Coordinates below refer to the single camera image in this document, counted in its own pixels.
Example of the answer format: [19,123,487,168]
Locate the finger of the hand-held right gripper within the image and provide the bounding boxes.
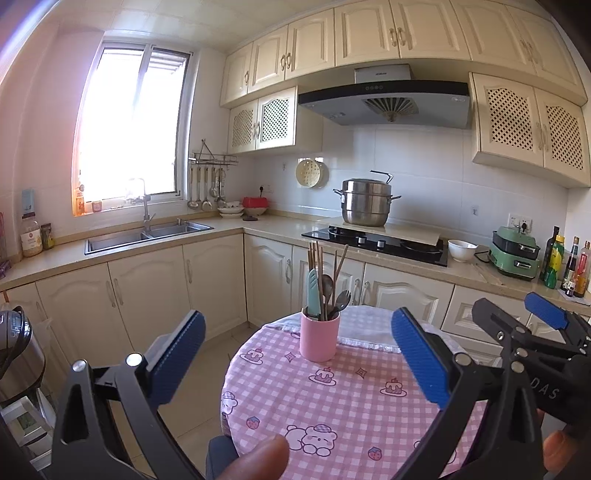
[472,298,541,361]
[524,292,591,356]

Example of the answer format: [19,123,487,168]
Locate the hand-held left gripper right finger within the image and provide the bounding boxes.
[392,307,546,480]

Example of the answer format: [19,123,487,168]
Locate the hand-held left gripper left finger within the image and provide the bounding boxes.
[51,310,206,480]

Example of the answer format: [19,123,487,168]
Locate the pink cup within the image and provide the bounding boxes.
[300,310,341,363]

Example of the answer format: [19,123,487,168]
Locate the bunch of wooden chopsticks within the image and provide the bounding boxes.
[307,240,350,319]

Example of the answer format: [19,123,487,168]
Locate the person's right hand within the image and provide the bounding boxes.
[544,413,591,480]

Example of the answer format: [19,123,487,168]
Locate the person's left hand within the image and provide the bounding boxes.
[217,436,289,480]

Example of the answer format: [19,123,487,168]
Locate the yellow green bottle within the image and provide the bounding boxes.
[544,235,565,289]

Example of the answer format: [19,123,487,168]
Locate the clear bottle red label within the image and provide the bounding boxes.
[574,241,591,298]

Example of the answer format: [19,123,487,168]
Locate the dark soy sauce bottle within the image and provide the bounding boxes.
[562,236,581,296]

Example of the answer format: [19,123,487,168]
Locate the green electric cooker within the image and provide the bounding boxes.
[488,225,541,280]

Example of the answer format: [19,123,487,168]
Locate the dark olive oil bottle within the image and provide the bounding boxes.
[540,226,560,282]

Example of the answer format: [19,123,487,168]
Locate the cream base cabinets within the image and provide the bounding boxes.
[0,228,591,398]

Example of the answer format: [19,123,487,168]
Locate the white bowl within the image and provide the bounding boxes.
[447,239,478,263]

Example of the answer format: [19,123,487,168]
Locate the dark blue cloth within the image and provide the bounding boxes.
[205,436,241,480]

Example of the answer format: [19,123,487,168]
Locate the black gas hob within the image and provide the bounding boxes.
[301,225,448,267]

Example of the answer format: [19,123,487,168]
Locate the steel double sink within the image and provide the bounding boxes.
[84,220,214,257]

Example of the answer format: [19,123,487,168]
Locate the chrome faucet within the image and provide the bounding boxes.
[127,178,155,234]

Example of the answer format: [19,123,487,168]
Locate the hanging metal ladle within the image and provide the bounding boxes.
[187,166,200,210]
[201,166,214,212]

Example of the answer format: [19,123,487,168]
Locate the black silver rice cooker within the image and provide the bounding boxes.
[0,305,47,407]

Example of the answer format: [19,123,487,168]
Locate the stainless steel steamer pot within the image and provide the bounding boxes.
[333,171,402,228]

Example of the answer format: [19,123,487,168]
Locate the white framed device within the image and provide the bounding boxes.
[0,399,52,448]

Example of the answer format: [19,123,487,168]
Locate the hanging metal skimmer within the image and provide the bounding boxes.
[213,166,228,208]

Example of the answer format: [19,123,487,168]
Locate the jar with beige contents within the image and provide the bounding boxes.
[21,211,44,258]

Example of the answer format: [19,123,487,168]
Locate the cream steamer tray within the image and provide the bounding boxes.
[295,158,329,188]

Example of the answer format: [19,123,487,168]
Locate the kitchen window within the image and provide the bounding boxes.
[73,41,192,217]

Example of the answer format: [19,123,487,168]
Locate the grey range hood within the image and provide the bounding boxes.
[298,65,472,130]

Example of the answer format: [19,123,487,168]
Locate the large lattice door wall cabinet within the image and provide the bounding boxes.
[468,71,591,188]

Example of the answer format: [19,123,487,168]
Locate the metal wall utensil rack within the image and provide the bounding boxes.
[188,138,238,167]

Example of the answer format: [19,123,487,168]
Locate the small lattice door wall cabinet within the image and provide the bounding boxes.
[227,87,324,155]

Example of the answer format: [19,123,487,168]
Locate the cream upper wall cabinets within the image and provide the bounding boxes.
[221,0,589,109]

